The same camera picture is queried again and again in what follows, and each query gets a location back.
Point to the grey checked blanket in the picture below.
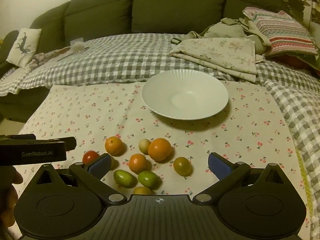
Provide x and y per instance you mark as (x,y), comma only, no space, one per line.
(112,55)

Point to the person's left hand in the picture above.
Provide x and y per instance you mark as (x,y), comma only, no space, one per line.
(11,195)

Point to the white ribbed plate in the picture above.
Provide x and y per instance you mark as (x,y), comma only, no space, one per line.
(185,95)

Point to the floral patterned cloth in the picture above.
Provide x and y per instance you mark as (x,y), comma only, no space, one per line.
(46,57)

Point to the stack of papers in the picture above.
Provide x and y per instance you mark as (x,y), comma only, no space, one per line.
(292,0)

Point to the folded floral cloth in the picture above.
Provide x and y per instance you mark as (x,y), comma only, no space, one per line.
(220,52)

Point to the white fluffy object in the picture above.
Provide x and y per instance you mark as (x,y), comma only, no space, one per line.
(78,46)

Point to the striped patterned pillow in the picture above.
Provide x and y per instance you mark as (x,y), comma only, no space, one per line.
(282,32)

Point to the green lime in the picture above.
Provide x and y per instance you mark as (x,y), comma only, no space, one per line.
(182,166)
(125,178)
(148,179)

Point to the pale yellow jujube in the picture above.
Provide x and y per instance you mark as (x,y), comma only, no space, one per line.
(144,145)
(142,190)
(114,163)

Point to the small orange tangerine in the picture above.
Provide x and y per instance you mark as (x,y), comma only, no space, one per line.
(114,146)
(137,163)

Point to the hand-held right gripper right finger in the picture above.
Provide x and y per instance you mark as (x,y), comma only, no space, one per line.
(218,167)

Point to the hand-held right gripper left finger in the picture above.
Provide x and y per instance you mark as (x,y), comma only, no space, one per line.
(100,167)

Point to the green lime front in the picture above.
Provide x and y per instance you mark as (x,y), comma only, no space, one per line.
(182,166)

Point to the green sofa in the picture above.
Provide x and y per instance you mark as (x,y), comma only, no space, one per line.
(175,5)

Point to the large orange tangerine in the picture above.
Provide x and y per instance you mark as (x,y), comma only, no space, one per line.
(159,149)

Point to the white animal print cushion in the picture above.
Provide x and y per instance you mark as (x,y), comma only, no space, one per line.
(23,45)

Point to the green lime back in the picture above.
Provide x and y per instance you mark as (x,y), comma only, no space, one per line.
(125,178)

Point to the red tomato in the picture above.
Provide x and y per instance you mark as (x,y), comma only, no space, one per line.
(90,156)

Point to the cherry print cloth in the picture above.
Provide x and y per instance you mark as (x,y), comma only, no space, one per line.
(87,110)

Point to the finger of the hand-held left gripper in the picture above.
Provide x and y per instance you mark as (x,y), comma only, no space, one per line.
(17,137)
(70,143)

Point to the red cloth item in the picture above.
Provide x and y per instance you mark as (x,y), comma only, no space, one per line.
(290,61)

